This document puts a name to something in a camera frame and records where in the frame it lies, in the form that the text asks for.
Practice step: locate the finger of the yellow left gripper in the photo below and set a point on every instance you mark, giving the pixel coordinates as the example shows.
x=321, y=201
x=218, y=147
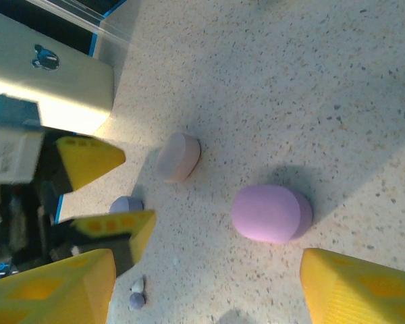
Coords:
x=91, y=162
x=128, y=229

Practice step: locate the cream and orange utensil holder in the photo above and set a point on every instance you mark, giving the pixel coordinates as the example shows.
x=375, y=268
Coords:
x=54, y=87

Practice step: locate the purple earbud charging case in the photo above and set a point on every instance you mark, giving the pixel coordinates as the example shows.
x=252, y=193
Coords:
x=270, y=212

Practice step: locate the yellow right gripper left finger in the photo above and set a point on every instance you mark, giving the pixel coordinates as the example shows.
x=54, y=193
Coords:
x=54, y=293

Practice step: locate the lavender earbud charging case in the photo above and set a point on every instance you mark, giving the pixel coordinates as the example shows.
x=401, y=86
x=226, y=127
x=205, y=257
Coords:
x=125, y=204

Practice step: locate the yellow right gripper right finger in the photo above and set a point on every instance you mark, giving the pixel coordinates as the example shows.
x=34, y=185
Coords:
x=364, y=293

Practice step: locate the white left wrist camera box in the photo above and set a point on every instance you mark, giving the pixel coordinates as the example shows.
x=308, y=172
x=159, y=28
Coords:
x=13, y=155

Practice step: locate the pink earbud charging case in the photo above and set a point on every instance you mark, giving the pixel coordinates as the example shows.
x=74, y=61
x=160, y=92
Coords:
x=177, y=158

